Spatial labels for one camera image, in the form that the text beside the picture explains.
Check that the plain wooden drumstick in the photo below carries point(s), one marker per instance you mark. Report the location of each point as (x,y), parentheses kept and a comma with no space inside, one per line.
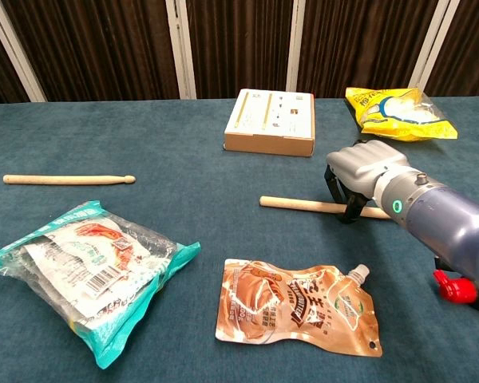
(64,180)

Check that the flat cardboard box white label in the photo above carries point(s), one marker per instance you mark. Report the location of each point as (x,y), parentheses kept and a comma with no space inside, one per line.
(269,119)

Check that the yellow snack bag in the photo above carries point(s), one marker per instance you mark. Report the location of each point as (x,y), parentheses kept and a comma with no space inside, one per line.
(403,115)

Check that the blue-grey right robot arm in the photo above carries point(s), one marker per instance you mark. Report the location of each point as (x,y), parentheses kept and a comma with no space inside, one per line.
(455,223)

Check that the dark brown pleated curtain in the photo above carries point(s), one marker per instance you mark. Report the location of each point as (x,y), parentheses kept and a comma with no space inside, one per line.
(104,48)

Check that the white wide screen frame post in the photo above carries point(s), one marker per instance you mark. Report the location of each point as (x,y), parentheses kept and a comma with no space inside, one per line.
(182,48)

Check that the orange spout pouch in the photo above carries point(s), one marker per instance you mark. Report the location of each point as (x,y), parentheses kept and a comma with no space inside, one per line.
(295,307)

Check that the wooden drumstick with black mark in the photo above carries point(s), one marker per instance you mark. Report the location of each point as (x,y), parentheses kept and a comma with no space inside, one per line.
(299,204)

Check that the black bottle with red cap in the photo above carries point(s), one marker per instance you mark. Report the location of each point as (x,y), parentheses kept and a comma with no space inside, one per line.
(457,289)

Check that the white narrow screen frame post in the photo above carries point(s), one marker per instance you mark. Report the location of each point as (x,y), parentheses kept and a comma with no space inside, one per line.
(295,44)

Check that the white slanted screen frame post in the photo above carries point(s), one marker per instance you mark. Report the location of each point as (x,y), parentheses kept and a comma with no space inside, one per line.
(18,52)
(431,44)

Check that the blue velvet tablecloth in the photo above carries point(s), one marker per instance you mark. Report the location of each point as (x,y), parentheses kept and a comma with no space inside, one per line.
(207,199)

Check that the teal clear plastic food bag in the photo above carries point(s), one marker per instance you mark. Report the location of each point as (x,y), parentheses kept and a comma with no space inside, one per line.
(88,271)

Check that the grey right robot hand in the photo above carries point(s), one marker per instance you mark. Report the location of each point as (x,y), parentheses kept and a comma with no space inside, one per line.
(363,163)

